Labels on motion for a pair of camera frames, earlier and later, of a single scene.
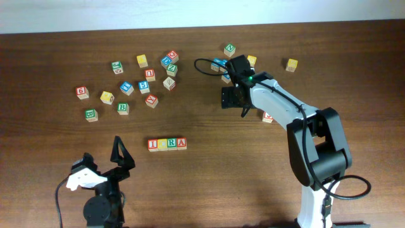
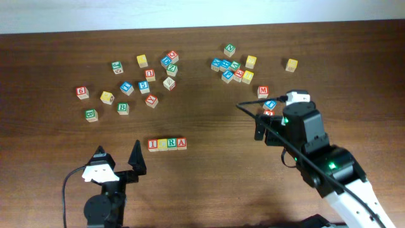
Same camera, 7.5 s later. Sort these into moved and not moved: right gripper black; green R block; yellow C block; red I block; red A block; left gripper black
Moved: left gripper black; right gripper black
Not moved: red I block; yellow C block; green R block; red A block
